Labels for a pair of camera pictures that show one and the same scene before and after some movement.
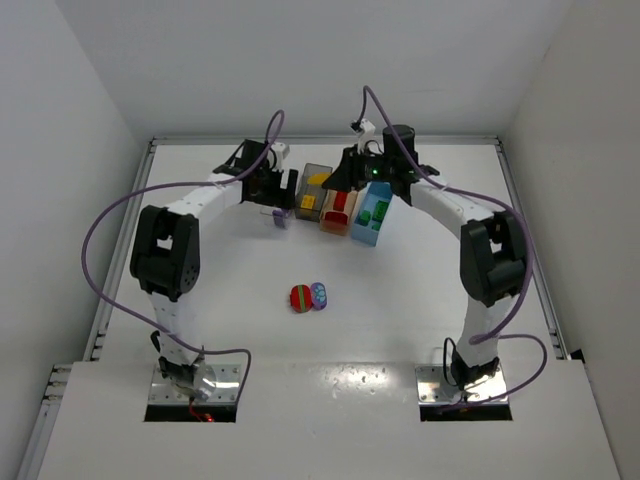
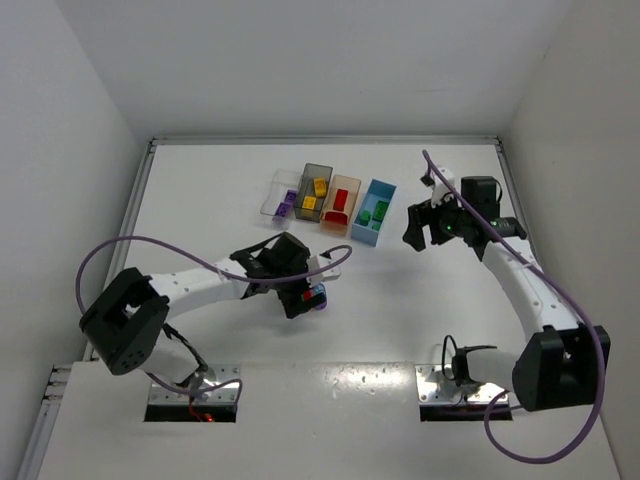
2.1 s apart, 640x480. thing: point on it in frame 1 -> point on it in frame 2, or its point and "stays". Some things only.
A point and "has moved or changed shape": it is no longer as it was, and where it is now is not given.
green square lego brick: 364,218 stays
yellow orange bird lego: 307,202 stays
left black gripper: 277,189 -> 293,304
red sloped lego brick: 337,217 stays
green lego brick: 380,210 stays
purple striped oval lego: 278,217 has moved or changed shape
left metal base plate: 227,389 stays
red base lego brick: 340,200 stays
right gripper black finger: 343,178 -> 414,235
